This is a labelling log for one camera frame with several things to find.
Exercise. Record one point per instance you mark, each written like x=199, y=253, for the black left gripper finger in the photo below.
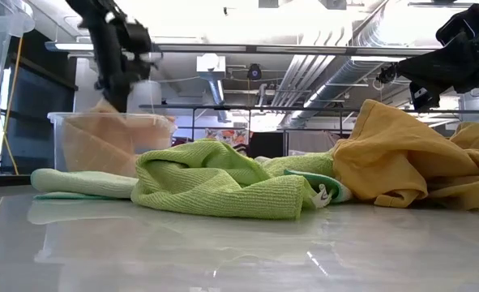
x=123, y=89
x=108, y=89

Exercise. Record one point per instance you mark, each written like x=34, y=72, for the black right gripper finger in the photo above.
x=409, y=71

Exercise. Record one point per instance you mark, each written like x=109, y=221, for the mustard yellow towel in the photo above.
x=393, y=162
x=101, y=142

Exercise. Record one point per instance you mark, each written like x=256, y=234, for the pale green teal-edged towel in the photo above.
x=81, y=182

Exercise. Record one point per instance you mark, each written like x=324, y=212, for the lime green microfibre towel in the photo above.
x=206, y=190

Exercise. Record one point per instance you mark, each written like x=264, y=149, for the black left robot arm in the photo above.
x=91, y=10

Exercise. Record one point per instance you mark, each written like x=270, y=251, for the red background object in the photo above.
x=180, y=141

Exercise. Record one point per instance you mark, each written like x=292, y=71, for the dark glass partition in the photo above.
x=36, y=121

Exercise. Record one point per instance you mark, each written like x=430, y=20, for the white ceiling box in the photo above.
x=210, y=63

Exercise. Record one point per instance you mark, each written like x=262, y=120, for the orange print poster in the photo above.
x=227, y=137

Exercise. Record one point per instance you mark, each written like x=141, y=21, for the overhead rig crossbar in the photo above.
x=263, y=49

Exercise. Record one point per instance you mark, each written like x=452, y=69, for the black background monitor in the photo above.
x=266, y=144

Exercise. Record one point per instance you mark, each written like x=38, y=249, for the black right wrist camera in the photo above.
x=462, y=22

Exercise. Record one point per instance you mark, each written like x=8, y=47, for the silver spiral ventilation duct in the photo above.
x=344, y=77

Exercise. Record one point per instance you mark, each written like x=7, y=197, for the round black ceiling camera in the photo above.
x=254, y=72

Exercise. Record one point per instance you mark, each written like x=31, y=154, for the black aluminium table frame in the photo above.
x=4, y=180

